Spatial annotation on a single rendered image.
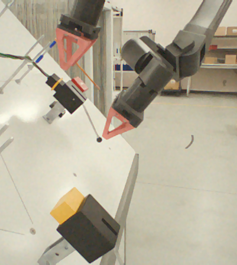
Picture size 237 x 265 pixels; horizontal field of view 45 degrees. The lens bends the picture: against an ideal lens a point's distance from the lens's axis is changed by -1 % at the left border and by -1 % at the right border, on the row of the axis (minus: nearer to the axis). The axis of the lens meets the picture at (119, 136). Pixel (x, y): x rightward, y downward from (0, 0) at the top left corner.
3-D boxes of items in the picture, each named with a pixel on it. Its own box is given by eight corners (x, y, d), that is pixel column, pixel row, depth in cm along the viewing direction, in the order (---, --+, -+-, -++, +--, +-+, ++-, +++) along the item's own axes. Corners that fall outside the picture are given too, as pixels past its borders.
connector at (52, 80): (61, 97, 61) (67, 90, 60) (44, 81, 60) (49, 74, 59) (65, 93, 63) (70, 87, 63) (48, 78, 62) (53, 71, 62)
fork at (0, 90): (5, 93, 56) (52, 42, 52) (0, 95, 54) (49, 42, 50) (-3, 86, 56) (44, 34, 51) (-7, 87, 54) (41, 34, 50)
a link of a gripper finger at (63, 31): (44, 64, 55) (59, 16, 52) (55, 59, 62) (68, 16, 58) (76, 78, 56) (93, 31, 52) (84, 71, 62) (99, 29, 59)
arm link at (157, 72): (169, 65, 54) (182, 74, 58) (149, 45, 57) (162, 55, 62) (146, 93, 56) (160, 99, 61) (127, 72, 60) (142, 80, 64)
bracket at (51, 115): (49, 124, 62) (65, 109, 61) (42, 116, 62) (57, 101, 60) (56, 118, 67) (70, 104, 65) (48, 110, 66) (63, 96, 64)
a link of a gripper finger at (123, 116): (90, 132, 62) (116, 99, 59) (96, 122, 68) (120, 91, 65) (114, 151, 63) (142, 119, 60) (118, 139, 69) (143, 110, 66)
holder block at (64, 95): (71, 115, 61) (84, 103, 60) (52, 96, 60) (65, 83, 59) (75, 109, 65) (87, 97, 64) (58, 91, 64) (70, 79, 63)
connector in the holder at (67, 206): (59, 225, 34) (75, 213, 33) (48, 213, 34) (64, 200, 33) (70, 208, 38) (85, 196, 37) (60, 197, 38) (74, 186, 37)
